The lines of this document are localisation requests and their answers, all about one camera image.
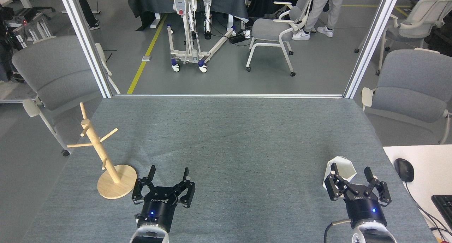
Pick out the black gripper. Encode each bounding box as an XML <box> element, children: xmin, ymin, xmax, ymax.
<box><xmin>324</xmin><ymin>162</ymin><xmax>392</xmax><ymax>229</ymax></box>
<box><xmin>132</xmin><ymin>165</ymin><xmax>196</xmax><ymax>233</ymax></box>

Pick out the white hexagonal cup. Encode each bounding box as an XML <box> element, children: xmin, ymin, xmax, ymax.
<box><xmin>323</xmin><ymin>156</ymin><xmax>357</xmax><ymax>191</ymax></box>

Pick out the wooden cup rack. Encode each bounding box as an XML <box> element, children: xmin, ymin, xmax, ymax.
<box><xmin>67</xmin><ymin>102</ymin><xmax>137</xmax><ymax>200</ymax></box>

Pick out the black computer mouse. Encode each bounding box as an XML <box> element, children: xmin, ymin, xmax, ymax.
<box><xmin>394</xmin><ymin>158</ymin><xmax>415</xmax><ymax>183</ymax></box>

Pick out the white desk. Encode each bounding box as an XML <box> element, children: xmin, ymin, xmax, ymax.
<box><xmin>383</xmin><ymin>144</ymin><xmax>452</xmax><ymax>243</ymax></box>

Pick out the black keyboard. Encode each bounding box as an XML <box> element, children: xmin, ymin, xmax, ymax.
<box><xmin>431</xmin><ymin>194</ymin><xmax>452</xmax><ymax>231</ymax></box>

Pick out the white stand on wheels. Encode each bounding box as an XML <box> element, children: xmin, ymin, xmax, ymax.
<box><xmin>160</xmin><ymin>0</ymin><xmax>238</xmax><ymax>73</ymax></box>

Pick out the black power strip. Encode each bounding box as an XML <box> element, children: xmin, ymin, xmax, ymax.
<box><xmin>229</xmin><ymin>30</ymin><xmax>252</xmax><ymax>45</ymax></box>

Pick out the person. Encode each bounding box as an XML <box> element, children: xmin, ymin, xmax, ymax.
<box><xmin>74</xmin><ymin>0</ymin><xmax>101</xmax><ymax>31</ymax></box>
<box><xmin>292</xmin><ymin>0</ymin><xmax>346</xmax><ymax>41</ymax></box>

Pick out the table with dark cloth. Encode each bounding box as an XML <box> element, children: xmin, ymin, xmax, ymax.
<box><xmin>128</xmin><ymin>0</ymin><xmax>250</xmax><ymax>32</ymax></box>

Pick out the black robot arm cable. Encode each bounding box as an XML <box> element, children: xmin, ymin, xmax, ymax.
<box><xmin>324</xmin><ymin>218</ymin><xmax>353</xmax><ymax>243</ymax></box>

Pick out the black mouse cable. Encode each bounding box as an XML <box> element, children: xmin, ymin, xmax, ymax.
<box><xmin>404</xmin><ymin>181</ymin><xmax>452</xmax><ymax>237</ymax></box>

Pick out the grey chair with white frame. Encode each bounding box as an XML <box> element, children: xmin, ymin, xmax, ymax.
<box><xmin>246</xmin><ymin>0</ymin><xmax>318</xmax><ymax>77</ymax></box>
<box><xmin>12</xmin><ymin>35</ymin><xmax>121</xmax><ymax>157</ymax></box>
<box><xmin>361</xmin><ymin>48</ymin><xmax>452</xmax><ymax>145</ymax></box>
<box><xmin>354</xmin><ymin>0</ymin><xmax>452</xmax><ymax>76</ymax></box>

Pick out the silver post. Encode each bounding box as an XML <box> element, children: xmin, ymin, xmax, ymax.
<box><xmin>343</xmin><ymin>0</ymin><xmax>403</xmax><ymax>99</ymax></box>
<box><xmin>57</xmin><ymin>0</ymin><xmax>121</xmax><ymax>99</ymax></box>

